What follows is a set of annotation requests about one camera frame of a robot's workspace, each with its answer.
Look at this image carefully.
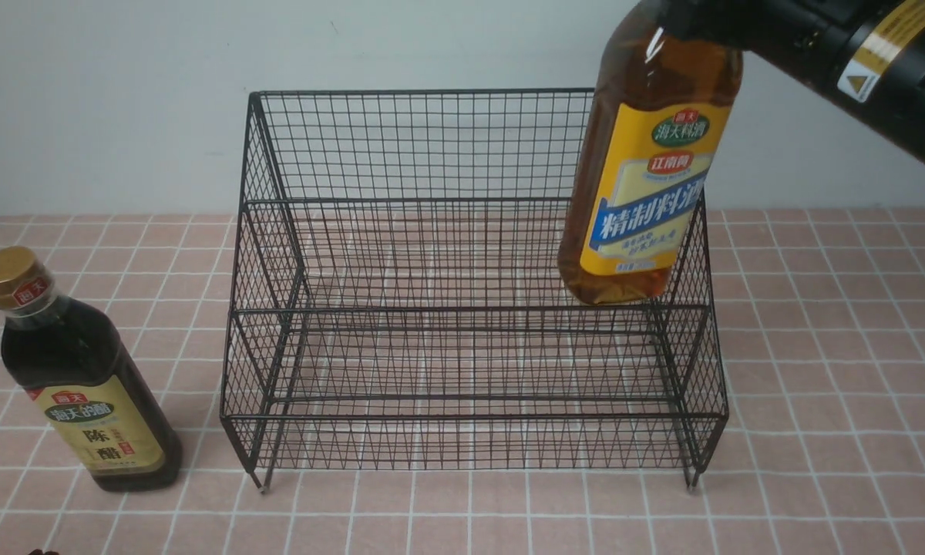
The black wire mesh shelf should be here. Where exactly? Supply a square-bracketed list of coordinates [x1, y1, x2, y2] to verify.
[220, 88, 729, 489]

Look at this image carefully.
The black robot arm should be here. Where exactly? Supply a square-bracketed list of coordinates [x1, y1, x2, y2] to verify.
[656, 1, 925, 165]

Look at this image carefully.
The amber cooking wine bottle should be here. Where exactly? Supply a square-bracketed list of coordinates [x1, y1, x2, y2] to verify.
[557, 1, 743, 305]

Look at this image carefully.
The dark vinegar bottle gold cap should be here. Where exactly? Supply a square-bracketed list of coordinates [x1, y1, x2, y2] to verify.
[0, 245, 183, 493]

